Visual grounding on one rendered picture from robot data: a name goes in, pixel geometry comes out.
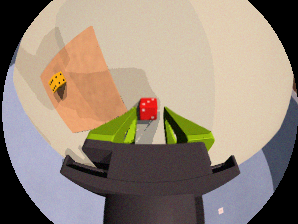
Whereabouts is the yellow die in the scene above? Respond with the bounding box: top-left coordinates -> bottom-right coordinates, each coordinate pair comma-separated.
48,71 -> 66,93

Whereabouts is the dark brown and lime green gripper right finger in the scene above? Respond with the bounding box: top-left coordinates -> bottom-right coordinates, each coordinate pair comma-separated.
163,107 -> 215,151

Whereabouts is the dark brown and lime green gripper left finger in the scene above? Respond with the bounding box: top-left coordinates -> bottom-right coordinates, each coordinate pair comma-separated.
86,107 -> 137,144

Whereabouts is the orange mat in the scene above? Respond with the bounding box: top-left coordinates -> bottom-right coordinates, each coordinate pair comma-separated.
40,26 -> 127,133

